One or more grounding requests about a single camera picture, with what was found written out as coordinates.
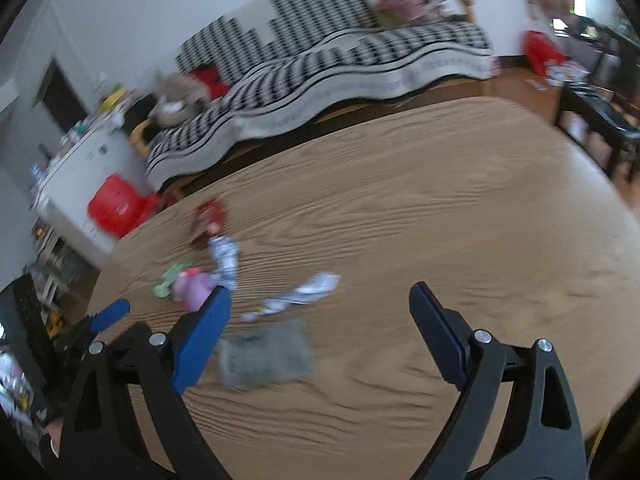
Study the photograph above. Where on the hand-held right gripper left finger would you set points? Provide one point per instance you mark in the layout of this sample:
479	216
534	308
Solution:
200	340

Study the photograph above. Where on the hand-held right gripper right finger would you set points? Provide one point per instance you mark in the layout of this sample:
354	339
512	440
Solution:
440	330

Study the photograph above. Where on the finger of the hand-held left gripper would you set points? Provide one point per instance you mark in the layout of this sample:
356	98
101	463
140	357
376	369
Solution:
134	334
112	312

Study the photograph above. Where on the pink wrapper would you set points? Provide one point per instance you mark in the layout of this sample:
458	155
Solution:
192	290

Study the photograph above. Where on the grey carton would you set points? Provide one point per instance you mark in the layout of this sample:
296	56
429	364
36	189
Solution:
270	355

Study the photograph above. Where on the blue white wrapper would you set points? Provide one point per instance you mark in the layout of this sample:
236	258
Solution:
225	260

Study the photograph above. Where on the white silver printed wrapper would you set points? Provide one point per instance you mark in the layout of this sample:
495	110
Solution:
305	292

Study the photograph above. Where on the red packet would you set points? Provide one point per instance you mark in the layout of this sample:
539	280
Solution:
210	217

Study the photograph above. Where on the white storage shelf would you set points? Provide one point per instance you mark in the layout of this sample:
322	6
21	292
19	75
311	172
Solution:
55	265

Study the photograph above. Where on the red bear-shaped stool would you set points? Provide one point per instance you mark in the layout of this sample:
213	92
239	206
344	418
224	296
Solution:
117	205

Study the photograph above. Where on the white cabinet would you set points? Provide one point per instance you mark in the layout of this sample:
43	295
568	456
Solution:
90	180

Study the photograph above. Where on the cluster of small bottles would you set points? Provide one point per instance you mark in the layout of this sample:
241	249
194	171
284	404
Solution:
75	135

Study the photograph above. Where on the black bag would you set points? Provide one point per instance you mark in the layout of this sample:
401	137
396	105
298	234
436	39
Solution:
142	110

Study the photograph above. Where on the yellow box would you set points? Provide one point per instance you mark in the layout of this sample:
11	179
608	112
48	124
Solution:
115	97

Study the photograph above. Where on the brown plush toy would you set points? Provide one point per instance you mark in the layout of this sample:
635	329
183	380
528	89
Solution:
177	100

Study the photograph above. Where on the red cushion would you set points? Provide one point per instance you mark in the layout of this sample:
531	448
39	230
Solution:
210	80

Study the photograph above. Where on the small flat card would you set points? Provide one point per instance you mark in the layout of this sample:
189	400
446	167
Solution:
536	83

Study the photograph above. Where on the black wooden chair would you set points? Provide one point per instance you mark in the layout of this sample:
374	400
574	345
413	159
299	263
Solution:
600	105

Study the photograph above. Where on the black white patterned blanket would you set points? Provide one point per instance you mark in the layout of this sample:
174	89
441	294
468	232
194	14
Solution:
325	70

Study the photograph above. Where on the white papers on floor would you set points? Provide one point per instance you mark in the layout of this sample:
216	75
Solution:
565	72

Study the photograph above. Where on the red plastic bag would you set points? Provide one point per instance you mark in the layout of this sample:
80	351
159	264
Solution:
537	52

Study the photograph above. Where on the wooden sofa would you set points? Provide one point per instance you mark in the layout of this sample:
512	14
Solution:
460	5

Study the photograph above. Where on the pink floral pillow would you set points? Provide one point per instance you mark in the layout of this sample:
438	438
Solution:
407	2

